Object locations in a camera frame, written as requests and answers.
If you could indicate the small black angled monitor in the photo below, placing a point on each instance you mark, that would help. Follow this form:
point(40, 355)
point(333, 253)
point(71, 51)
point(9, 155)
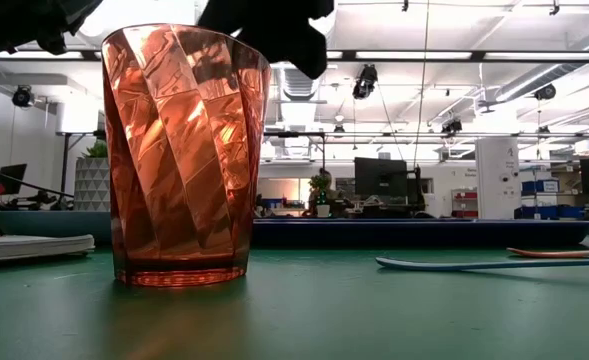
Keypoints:
point(13, 177)

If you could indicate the white pillar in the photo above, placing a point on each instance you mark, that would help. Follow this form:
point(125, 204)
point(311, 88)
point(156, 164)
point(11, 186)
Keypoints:
point(496, 175)

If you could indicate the person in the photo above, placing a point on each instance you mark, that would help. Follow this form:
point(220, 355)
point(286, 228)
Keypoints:
point(326, 173)

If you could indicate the orange plastic utensil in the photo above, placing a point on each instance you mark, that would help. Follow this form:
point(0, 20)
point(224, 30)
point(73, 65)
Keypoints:
point(549, 253)

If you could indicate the blue plate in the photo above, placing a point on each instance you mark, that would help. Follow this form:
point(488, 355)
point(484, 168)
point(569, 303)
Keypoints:
point(49, 225)

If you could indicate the shelf with red boxes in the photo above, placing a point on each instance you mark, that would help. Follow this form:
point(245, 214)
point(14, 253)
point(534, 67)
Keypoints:
point(466, 195)

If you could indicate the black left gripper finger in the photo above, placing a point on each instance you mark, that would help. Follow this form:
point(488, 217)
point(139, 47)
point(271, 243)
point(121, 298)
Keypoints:
point(299, 52)

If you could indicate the silver ceiling air duct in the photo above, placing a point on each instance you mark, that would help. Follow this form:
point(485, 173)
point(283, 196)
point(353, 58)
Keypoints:
point(299, 82)

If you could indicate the patterned planter with green plant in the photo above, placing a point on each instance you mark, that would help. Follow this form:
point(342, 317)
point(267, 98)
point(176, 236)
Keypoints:
point(91, 185)

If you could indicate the black metal stand frame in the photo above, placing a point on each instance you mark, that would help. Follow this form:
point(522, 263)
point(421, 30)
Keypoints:
point(294, 134)

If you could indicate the grey flat board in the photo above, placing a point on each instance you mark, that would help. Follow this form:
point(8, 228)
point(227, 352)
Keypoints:
point(24, 246)

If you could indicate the black ceiling camera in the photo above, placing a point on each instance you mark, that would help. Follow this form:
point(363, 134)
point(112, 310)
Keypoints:
point(22, 96)
point(545, 91)
point(365, 82)
point(452, 125)

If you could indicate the dark blue tray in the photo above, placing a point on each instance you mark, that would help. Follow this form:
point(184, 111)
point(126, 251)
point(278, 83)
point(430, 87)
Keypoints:
point(424, 234)

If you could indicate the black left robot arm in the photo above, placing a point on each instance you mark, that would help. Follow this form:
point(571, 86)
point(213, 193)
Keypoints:
point(9, 20)

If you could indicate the blue plastic utensil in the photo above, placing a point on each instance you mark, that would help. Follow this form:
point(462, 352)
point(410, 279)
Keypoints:
point(399, 263)

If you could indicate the small plant in white pot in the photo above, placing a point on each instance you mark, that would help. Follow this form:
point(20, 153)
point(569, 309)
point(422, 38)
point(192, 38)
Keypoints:
point(322, 207)

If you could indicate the orange faceted plastic cup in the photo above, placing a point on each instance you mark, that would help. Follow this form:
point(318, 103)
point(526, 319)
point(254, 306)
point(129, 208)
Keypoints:
point(184, 175)

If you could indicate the blue storage bin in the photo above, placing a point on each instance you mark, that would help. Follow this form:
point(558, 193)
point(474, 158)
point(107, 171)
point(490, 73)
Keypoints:
point(571, 212)
point(536, 212)
point(539, 186)

